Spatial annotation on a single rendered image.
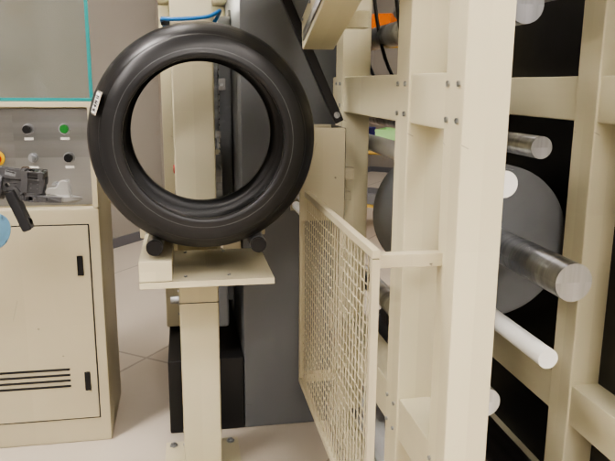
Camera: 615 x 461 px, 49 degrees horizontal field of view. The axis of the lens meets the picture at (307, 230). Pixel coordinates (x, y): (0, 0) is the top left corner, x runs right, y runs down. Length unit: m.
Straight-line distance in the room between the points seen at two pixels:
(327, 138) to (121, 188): 0.70
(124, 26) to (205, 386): 3.97
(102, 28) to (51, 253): 3.34
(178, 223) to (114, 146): 0.25
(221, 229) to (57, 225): 0.88
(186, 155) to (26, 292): 0.82
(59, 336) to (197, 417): 0.60
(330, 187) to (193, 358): 0.74
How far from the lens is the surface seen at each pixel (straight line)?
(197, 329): 2.32
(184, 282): 1.88
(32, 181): 1.93
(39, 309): 2.63
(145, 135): 6.02
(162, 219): 1.80
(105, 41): 5.70
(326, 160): 2.17
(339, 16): 1.92
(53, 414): 2.78
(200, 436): 2.48
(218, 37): 1.78
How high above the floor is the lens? 1.33
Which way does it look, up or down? 12 degrees down
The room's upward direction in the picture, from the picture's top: straight up
